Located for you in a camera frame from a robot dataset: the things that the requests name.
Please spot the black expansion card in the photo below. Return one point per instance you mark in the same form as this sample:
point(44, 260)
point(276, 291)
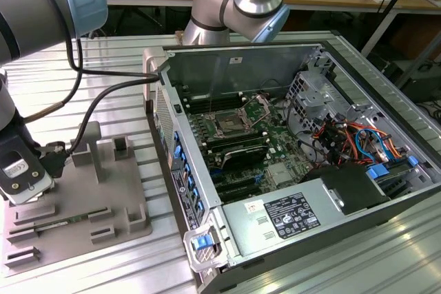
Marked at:
point(244, 156)

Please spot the green RAM stick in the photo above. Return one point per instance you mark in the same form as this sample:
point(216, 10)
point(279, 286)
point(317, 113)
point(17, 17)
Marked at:
point(69, 221)

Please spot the black RAM slot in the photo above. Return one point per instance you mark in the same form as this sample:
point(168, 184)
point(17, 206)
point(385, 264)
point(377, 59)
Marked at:
point(224, 96)
point(224, 100)
point(224, 107)
point(224, 104)
point(237, 146)
point(237, 139)
point(237, 136)
point(237, 142)

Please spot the blue disk carrier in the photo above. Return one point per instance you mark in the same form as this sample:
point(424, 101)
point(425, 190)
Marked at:
point(378, 171)

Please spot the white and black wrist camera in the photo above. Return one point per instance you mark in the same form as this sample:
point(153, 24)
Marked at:
point(24, 170)

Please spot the silver chipset heatsink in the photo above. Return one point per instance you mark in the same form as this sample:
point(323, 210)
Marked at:
point(279, 173)

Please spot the silver drive cage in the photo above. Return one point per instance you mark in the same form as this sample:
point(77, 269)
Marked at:
point(310, 97)

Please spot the blue case latch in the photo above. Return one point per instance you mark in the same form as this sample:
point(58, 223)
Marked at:
point(201, 242)

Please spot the grey power supply unit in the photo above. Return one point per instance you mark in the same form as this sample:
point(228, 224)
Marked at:
point(241, 225)

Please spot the grey parts rack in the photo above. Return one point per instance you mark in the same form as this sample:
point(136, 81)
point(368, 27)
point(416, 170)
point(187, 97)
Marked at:
point(103, 184)

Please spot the black expansion slot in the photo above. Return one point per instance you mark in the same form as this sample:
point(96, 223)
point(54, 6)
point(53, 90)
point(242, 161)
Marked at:
point(237, 184)
point(241, 193)

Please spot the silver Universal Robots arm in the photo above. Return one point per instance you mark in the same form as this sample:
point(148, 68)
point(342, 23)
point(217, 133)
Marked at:
point(34, 5)

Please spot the open PC case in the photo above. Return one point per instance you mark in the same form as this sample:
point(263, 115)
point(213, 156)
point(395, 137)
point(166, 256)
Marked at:
point(241, 66)

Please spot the green motherboard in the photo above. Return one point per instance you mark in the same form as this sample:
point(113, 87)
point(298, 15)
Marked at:
point(275, 135)

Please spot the CPU socket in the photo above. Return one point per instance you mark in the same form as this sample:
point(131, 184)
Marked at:
point(228, 125)

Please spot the black plastic shroud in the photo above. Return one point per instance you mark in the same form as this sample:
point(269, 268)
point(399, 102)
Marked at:
point(351, 187)

